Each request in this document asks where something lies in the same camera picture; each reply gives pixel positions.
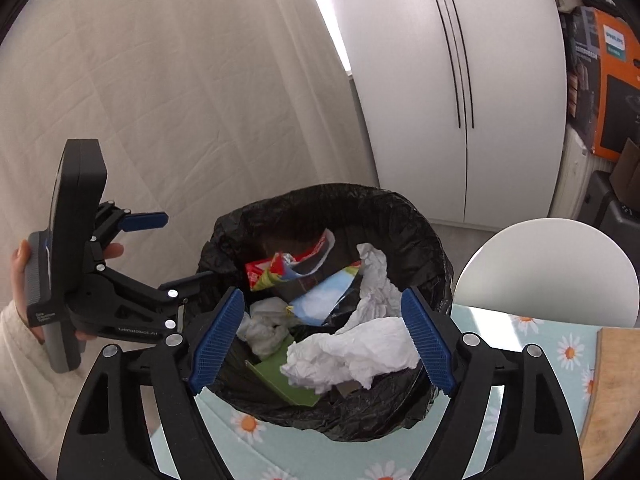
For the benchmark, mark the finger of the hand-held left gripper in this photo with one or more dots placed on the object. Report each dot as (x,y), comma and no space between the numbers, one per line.
(130,305)
(145,221)

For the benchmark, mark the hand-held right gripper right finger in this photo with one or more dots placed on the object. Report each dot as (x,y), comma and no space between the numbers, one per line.
(425,340)

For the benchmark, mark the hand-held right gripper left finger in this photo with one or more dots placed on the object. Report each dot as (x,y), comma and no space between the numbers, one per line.
(220,335)

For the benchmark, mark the small white tissue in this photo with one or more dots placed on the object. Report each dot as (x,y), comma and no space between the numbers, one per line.
(262,327)

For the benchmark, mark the large white tissue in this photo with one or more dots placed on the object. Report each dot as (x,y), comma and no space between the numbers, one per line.
(350,355)

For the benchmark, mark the red green snack wrapper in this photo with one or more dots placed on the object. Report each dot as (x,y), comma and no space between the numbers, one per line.
(265,272)

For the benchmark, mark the white paper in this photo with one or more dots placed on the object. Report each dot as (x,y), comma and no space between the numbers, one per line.
(375,280)

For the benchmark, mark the clear bin with black bag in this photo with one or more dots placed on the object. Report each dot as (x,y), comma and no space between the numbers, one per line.
(410,240)

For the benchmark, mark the blue white torn wrapper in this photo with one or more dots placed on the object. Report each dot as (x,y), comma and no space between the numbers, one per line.
(325,302)

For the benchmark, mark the red white snack wrapper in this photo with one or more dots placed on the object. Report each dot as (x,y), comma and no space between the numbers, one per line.
(317,252)

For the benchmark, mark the person's left forearm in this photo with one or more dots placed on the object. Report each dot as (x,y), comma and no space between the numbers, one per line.
(25,370)

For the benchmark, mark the person's left hand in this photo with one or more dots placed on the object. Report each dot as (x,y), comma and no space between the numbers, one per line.
(19,275)

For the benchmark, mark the blue floral tablecloth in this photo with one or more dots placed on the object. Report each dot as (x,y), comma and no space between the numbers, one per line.
(540,360)

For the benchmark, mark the white round chair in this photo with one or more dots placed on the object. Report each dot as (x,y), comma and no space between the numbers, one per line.
(545,270)

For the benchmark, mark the wooden cutting board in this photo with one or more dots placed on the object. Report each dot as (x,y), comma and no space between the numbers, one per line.
(617,390)

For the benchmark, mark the black case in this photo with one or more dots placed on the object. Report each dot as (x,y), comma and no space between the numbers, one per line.
(610,210)

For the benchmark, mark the dark printed box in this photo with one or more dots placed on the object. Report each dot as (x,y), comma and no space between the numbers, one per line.
(580,80)

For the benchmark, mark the orange cardboard box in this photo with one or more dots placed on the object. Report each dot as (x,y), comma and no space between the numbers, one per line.
(617,90)

